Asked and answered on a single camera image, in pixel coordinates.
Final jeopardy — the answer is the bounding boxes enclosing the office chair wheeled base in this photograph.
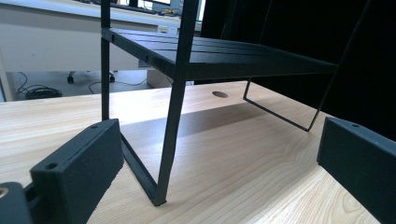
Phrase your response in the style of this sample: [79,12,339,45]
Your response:
[66,70,117,85]

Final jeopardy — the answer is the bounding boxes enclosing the cables on floor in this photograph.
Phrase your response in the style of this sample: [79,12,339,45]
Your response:
[16,72,64,101]

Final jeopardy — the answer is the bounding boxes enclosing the black metal shelf rack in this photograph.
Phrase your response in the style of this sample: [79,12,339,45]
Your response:
[100,0,372,207]

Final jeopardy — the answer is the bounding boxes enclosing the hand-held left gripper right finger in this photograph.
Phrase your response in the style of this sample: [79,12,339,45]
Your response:
[317,116,396,224]

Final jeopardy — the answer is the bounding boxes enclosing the black curtain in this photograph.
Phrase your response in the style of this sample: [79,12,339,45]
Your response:
[194,0,396,142]

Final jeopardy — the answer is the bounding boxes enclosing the white desk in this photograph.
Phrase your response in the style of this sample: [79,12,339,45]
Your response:
[0,0,204,103]

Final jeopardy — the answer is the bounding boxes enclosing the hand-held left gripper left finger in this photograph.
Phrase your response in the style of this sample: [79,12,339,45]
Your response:
[29,118,125,224]

